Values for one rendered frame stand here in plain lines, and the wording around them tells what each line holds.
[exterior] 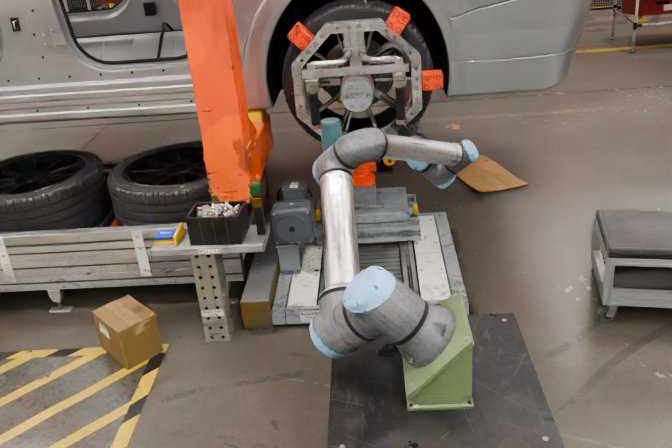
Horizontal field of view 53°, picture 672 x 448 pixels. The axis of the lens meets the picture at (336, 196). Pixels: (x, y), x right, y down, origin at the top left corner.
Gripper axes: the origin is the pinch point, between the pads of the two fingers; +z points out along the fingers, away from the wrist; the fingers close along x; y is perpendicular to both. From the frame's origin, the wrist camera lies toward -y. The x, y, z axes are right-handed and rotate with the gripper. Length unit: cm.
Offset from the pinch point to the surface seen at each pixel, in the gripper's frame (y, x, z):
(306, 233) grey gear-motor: -9, -57, -32
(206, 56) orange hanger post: -85, -19, -47
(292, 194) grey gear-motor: -21, -54, -15
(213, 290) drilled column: -29, -85, -65
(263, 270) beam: -11, -83, -33
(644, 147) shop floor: 153, 63, 118
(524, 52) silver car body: 16, 56, 5
